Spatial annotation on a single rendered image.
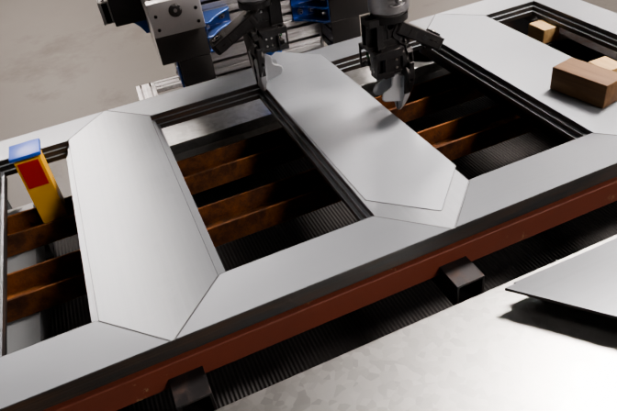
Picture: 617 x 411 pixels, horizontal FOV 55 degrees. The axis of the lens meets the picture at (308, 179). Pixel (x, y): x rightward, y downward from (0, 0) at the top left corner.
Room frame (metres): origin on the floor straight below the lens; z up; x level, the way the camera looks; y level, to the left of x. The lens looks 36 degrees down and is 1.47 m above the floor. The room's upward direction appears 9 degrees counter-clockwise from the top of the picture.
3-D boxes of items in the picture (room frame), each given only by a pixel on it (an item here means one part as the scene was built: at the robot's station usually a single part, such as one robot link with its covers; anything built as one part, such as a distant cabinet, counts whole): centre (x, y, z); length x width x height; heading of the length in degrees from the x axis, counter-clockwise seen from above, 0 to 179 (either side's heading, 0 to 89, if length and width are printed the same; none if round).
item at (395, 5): (1.05, -0.19, 1.07); 0.08 x 0.08 x 0.05
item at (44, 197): (1.05, 0.55, 0.78); 0.05 x 0.05 x 0.19; 18
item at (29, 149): (1.05, 0.55, 0.88); 0.06 x 0.06 x 0.02; 18
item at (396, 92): (1.04, -0.20, 0.89); 0.06 x 0.03 x 0.09; 108
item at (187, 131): (1.58, -0.13, 0.67); 1.30 x 0.20 x 0.03; 108
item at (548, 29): (1.42, -0.66, 0.79); 0.06 x 0.05 x 0.04; 18
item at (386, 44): (1.05, -0.19, 0.99); 0.09 x 0.08 x 0.12; 108
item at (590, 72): (1.00, -0.57, 0.87); 0.12 x 0.06 x 0.05; 30
